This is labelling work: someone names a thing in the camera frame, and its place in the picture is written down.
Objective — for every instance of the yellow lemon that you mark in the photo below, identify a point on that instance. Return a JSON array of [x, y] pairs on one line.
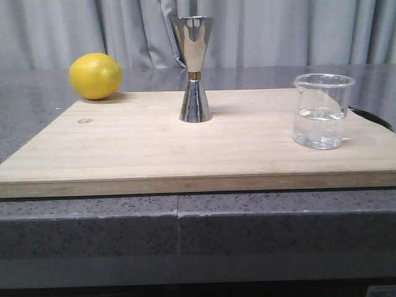
[[95, 76]]

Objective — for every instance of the black object behind board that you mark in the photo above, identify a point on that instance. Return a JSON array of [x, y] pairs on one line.
[[372, 117]]

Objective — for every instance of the label at bottom corner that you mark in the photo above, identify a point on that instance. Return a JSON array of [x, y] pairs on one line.
[[381, 291]]

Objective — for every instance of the silver double-cone jigger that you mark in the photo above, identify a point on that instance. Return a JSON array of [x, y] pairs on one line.
[[193, 35]]

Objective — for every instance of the light wooden cutting board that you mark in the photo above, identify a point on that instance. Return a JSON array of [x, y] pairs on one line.
[[134, 143]]

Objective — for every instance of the clear glass beaker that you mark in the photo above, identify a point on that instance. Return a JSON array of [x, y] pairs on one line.
[[322, 109]]

